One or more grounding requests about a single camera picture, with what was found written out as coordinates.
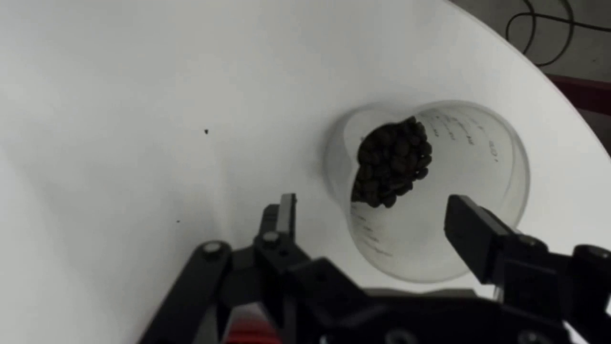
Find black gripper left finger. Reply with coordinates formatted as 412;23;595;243
139;191;368;344

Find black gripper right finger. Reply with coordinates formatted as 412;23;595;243
442;193;611;321

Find clear plastic jug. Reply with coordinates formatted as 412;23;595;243
322;99;532;285

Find dark bean clump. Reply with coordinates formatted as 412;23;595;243
349;115;435;210

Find black floor cable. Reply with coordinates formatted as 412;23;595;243
504;0;611;69

